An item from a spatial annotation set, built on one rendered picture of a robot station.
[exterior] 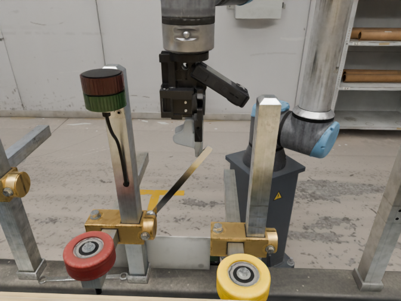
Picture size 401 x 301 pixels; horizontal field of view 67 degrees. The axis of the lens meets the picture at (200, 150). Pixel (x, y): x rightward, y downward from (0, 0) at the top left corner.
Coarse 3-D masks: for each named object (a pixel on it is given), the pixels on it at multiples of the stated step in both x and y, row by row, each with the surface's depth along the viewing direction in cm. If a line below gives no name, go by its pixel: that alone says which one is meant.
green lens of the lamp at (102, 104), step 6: (84, 96) 43; (90, 96) 42; (108, 96) 42; (114, 96) 43; (120, 96) 43; (90, 102) 43; (96, 102) 42; (102, 102) 42; (108, 102) 42; (114, 102) 43; (120, 102) 44; (126, 102) 45; (90, 108) 43; (96, 108) 43; (102, 108) 43; (108, 108) 43; (114, 108) 43; (120, 108) 44
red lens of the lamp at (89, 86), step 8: (88, 80) 41; (96, 80) 41; (104, 80) 41; (112, 80) 42; (120, 80) 43; (88, 88) 42; (96, 88) 41; (104, 88) 42; (112, 88) 42; (120, 88) 43
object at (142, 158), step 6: (138, 156) 86; (144, 156) 86; (138, 162) 83; (144, 162) 84; (138, 168) 80; (144, 168) 84; (138, 174) 78; (138, 180) 78; (114, 204) 67; (114, 234) 59; (114, 240) 58; (102, 276) 52; (84, 282) 51; (90, 282) 51; (96, 282) 51; (102, 282) 52
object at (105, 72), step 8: (88, 72) 43; (96, 72) 43; (104, 72) 43; (112, 72) 43; (120, 72) 43; (96, 96) 42; (104, 112) 45; (112, 112) 49; (120, 112) 49; (112, 136) 48; (120, 152) 52; (128, 184) 55
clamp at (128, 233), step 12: (108, 216) 62; (120, 216) 62; (144, 216) 62; (96, 228) 60; (108, 228) 60; (120, 228) 60; (132, 228) 60; (144, 228) 60; (156, 228) 65; (120, 240) 61; (132, 240) 61; (144, 240) 62
